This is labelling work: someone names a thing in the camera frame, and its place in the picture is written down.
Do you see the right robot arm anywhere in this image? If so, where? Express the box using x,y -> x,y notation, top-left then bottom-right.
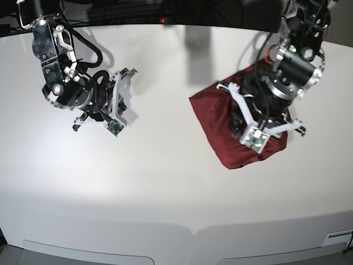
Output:
17,1 -> 137,136

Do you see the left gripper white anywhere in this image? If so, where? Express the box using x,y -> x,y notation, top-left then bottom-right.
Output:
216,82 -> 306,153

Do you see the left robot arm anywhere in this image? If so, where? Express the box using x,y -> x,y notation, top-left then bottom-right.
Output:
216,1 -> 337,153

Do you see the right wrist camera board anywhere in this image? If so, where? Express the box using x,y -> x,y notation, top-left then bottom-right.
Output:
106,119 -> 125,137

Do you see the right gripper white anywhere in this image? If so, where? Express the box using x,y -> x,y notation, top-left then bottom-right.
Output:
72,68 -> 137,131

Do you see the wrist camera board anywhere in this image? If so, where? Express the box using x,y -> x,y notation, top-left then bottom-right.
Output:
106,119 -> 125,137
239,125 -> 270,153

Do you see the dark red long-sleeve shirt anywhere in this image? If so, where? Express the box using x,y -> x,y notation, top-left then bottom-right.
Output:
189,65 -> 293,171

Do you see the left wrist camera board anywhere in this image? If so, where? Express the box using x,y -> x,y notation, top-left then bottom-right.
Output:
239,125 -> 270,153

